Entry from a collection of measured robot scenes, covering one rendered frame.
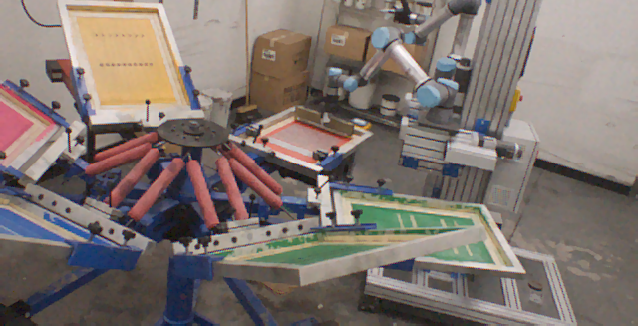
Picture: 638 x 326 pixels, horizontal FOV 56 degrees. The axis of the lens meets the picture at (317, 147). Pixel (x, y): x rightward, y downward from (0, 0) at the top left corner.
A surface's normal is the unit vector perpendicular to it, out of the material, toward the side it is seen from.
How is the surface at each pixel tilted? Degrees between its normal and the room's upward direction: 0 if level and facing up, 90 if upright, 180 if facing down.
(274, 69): 91
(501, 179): 90
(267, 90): 90
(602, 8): 90
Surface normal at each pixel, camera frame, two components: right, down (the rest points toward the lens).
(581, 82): -0.46, 0.28
